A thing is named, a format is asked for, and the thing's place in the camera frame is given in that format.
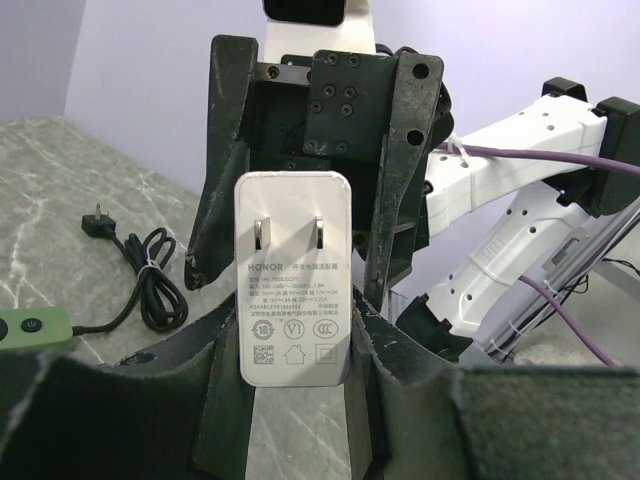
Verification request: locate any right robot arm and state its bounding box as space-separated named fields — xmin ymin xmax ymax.
xmin=185 ymin=35 xmax=639 ymax=370

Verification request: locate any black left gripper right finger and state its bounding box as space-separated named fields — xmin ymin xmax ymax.
xmin=344 ymin=292 xmax=639 ymax=479

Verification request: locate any black power cable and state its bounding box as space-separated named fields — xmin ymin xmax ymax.
xmin=72 ymin=202 xmax=190 ymax=335

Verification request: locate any green power strip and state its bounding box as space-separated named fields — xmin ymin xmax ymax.
xmin=1 ymin=306 xmax=73 ymax=351

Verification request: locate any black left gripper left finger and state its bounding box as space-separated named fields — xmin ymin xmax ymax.
xmin=1 ymin=298 xmax=254 ymax=479

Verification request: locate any white charger plug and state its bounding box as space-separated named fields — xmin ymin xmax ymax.
xmin=234 ymin=171 xmax=352 ymax=388

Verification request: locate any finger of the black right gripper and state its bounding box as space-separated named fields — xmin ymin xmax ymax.
xmin=364 ymin=53 xmax=444 ymax=300
xmin=184 ymin=34 xmax=258 ymax=290

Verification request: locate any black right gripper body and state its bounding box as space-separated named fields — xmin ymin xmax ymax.
xmin=249 ymin=49 xmax=429 ymax=259

